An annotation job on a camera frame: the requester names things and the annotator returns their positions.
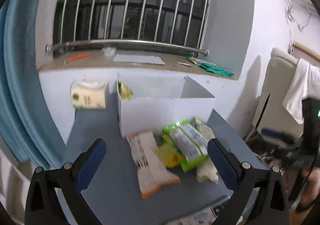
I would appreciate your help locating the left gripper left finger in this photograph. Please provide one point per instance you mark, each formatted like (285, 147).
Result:
(43, 205)

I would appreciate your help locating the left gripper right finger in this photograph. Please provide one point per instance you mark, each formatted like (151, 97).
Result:
(271, 204)

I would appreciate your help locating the white rice cracker packet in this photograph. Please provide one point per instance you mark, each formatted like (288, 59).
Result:
(206, 171)

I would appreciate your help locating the white orange snack packet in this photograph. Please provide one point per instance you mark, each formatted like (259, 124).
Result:
(152, 173)

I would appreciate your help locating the green white snack packet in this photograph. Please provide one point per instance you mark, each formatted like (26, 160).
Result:
(190, 142)

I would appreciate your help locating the yellow snack packet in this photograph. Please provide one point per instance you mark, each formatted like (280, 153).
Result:
(170, 156)

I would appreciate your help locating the person's right hand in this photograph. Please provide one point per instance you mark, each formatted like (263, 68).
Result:
(311, 191)

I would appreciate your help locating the white chair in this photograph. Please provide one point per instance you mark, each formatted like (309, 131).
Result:
(270, 113)

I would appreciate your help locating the smartphone with patterned case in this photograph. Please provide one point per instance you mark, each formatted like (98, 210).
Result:
(206, 215)

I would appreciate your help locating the blue curtain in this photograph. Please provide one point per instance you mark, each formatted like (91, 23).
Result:
(27, 127)

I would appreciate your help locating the white towel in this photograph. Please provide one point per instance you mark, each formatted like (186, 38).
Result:
(305, 83)

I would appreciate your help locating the tissue pack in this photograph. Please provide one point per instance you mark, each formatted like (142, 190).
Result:
(89, 94)

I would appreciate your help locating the yellow snack in box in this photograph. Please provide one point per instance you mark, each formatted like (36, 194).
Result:
(124, 91)

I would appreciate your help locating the white storage box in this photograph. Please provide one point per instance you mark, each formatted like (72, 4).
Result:
(160, 100)

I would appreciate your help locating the orange pen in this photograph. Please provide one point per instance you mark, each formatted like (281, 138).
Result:
(76, 57)

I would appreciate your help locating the green plastic bag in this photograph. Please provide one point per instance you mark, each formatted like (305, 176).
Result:
(209, 66)

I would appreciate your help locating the crumpled white paper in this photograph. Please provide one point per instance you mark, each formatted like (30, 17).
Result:
(109, 51)

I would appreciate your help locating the grey cardboard sheet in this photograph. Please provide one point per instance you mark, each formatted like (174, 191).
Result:
(138, 59)

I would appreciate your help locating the steel window guard rail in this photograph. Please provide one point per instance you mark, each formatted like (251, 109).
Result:
(166, 26)

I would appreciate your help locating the wire hangers on wall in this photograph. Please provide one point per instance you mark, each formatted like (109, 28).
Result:
(303, 24)

